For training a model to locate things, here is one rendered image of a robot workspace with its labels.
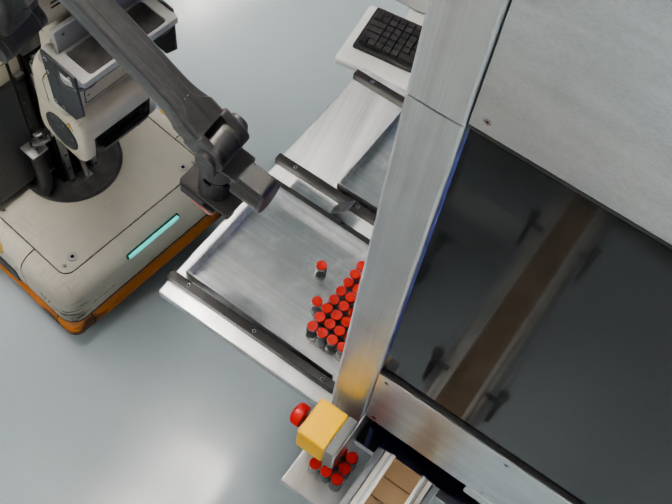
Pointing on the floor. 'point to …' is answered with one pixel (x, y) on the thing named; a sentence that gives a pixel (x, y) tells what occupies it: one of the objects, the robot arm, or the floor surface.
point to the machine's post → (416, 182)
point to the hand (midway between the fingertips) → (210, 209)
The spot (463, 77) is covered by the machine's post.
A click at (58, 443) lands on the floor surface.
